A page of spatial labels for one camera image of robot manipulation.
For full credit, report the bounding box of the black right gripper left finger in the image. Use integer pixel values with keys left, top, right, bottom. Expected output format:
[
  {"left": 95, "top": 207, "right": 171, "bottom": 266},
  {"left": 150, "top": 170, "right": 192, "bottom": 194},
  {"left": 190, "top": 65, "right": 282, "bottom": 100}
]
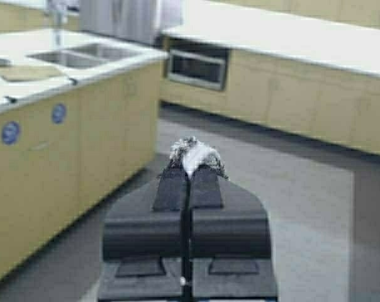
[{"left": 98, "top": 168, "right": 187, "bottom": 301}]

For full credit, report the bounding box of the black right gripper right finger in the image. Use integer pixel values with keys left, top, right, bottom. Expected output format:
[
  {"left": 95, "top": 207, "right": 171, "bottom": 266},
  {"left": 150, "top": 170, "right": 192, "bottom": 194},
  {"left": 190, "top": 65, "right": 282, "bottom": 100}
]
[{"left": 189, "top": 166, "right": 277, "bottom": 301}]

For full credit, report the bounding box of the grey floral patterned cloth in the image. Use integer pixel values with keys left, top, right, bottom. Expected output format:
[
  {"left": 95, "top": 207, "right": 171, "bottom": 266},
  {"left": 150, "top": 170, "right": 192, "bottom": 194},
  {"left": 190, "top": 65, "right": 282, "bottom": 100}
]
[{"left": 167, "top": 136, "right": 229, "bottom": 179}]

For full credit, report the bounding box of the far blue recycling sticker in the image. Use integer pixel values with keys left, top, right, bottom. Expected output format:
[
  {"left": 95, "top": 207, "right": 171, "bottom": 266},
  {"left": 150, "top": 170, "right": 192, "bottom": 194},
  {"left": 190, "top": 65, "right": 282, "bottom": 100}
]
[{"left": 52, "top": 103, "right": 67, "bottom": 124}]

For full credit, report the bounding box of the blue recycling sticker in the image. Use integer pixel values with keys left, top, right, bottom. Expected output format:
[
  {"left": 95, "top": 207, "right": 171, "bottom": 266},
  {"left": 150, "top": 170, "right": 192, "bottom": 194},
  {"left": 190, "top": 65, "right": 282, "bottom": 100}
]
[
  {"left": 1, "top": 121, "right": 21, "bottom": 145},
  {"left": 52, "top": 103, "right": 67, "bottom": 124}
]

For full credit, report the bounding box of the near blue recycling sticker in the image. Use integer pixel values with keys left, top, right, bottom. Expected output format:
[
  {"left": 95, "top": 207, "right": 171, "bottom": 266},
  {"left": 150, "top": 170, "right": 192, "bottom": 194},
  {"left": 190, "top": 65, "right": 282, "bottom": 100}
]
[{"left": 1, "top": 121, "right": 21, "bottom": 145}]

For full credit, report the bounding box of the far black counter clip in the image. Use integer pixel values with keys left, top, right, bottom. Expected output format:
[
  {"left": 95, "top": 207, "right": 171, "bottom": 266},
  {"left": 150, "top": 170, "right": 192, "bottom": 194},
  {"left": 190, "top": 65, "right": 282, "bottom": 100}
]
[{"left": 68, "top": 77, "right": 79, "bottom": 86}]

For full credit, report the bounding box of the black counter clip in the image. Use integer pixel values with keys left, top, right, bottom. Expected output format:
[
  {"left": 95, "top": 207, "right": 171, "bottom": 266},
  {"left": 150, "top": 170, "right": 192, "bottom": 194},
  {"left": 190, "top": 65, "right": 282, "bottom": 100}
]
[
  {"left": 68, "top": 77, "right": 79, "bottom": 86},
  {"left": 4, "top": 96, "right": 18, "bottom": 104}
]

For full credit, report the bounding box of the near black counter clip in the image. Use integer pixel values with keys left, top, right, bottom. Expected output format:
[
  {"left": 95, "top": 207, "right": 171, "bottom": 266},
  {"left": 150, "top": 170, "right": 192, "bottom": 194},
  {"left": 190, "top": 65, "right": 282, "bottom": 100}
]
[{"left": 4, "top": 96, "right": 18, "bottom": 104}]

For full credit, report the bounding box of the island stainless double sink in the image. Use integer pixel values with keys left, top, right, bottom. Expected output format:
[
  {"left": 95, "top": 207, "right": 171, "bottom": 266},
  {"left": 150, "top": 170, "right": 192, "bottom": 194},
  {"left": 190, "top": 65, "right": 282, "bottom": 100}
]
[{"left": 27, "top": 43, "right": 142, "bottom": 69}]

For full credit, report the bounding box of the stainless steel refrigerator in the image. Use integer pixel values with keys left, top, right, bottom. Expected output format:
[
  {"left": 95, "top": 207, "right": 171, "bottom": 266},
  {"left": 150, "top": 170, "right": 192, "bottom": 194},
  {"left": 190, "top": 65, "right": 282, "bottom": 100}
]
[{"left": 79, "top": 0, "right": 184, "bottom": 45}]

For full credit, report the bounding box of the island chrome faucet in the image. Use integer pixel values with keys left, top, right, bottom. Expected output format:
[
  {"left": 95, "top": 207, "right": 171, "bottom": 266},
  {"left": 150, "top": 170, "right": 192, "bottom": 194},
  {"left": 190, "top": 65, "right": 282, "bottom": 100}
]
[{"left": 46, "top": 0, "right": 67, "bottom": 49}]

